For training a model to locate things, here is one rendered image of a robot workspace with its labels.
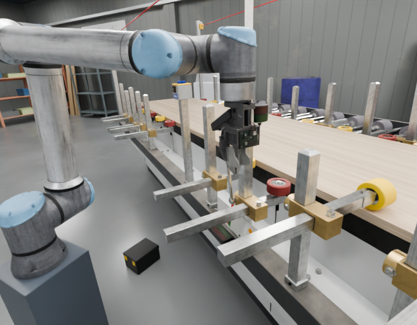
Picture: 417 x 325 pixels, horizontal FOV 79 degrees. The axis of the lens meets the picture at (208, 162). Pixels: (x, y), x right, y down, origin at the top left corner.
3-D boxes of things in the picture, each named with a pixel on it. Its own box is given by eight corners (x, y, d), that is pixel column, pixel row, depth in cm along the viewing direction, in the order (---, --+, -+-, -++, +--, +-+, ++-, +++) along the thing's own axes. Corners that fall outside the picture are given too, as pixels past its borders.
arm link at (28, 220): (-1, 248, 93) (-18, 207, 87) (43, 222, 108) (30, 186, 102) (26, 258, 88) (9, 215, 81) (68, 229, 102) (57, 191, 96)
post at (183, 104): (187, 186, 133) (180, 99, 117) (184, 183, 137) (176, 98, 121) (195, 184, 135) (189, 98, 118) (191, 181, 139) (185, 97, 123)
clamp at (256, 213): (254, 222, 80) (255, 209, 78) (232, 204, 91) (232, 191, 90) (269, 217, 83) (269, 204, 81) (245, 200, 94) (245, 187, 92)
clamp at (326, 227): (323, 242, 55) (326, 222, 54) (280, 213, 67) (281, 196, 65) (342, 233, 58) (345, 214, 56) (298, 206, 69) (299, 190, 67)
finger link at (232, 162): (234, 182, 69) (234, 150, 66) (223, 175, 74) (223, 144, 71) (244, 179, 70) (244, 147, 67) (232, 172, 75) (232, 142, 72)
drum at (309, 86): (318, 129, 496) (323, 75, 460) (312, 138, 440) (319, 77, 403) (283, 127, 527) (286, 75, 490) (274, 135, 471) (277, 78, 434)
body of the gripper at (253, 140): (236, 152, 64) (236, 104, 60) (219, 144, 71) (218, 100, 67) (260, 147, 67) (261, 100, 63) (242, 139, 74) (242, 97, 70)
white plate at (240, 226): (255, 255, 84) (256, 229, 80) (217, 216, 105) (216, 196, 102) (257, 254, 84) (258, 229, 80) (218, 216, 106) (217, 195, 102)
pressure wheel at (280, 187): (276, 218, 86) (277, 188, 82) (261, 207, 93) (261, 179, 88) (293, 211, 89) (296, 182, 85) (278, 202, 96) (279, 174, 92)
